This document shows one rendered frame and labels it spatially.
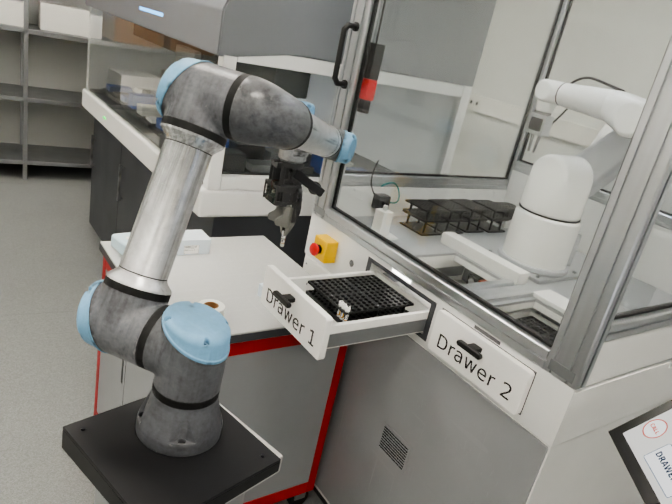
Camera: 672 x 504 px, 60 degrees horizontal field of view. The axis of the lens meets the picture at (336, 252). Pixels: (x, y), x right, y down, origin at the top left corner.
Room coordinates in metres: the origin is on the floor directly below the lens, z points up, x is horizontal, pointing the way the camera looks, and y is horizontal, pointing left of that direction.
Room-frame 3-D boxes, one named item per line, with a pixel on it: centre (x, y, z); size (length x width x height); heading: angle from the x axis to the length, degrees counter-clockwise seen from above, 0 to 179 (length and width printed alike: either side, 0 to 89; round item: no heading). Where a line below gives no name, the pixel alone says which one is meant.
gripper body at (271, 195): (1.50, 0.17, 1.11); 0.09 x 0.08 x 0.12; 127
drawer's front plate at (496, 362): (1.20, -0.38, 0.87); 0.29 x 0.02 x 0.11; 38
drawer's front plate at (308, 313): (1.25, 0.07, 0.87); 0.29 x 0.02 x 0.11; 38
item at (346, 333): (1.38, -0.09, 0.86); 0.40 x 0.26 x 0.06; 128
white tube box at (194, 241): (1.73, 0.48, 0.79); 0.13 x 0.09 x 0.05; 128
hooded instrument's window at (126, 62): (3.00, 0.62, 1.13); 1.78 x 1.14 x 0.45; 38
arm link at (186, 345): (0.85, 0.21, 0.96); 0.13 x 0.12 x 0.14; 76
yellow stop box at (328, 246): (1.70, 0.04, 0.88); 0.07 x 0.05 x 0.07; 38
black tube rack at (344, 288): (1.38, -0.09, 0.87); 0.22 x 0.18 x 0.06; 128
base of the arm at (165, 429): (0.85, 0.21, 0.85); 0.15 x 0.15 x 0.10
